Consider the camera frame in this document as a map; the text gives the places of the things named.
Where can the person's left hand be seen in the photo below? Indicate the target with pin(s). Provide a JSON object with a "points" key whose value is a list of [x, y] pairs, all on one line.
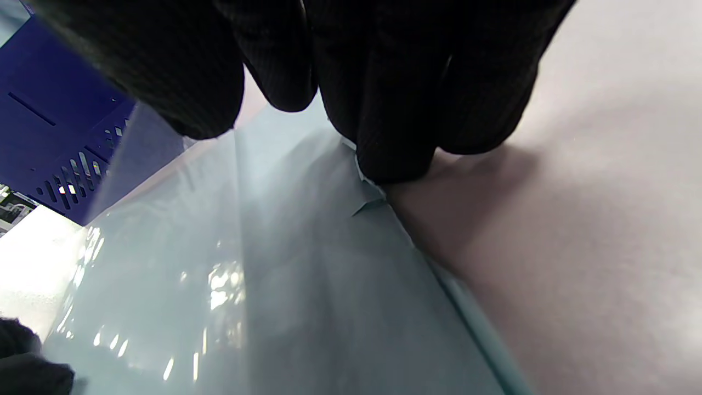
{"points": [[27, 367]]}

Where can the person's right hand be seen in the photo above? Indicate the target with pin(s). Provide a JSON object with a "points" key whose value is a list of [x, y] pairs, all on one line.
{"points": [[395, 82]]}

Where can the clear plastic file folder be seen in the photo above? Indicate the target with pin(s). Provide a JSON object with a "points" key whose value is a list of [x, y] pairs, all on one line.
{"points": [[164, 274]]}

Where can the stack of light blue papers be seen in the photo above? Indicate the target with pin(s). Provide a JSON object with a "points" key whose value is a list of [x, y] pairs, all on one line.
{"points": [[329, 285]]}

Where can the blue plastic file rack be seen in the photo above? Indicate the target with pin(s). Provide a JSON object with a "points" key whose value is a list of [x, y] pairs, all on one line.
{"points": [[44, 120]]}

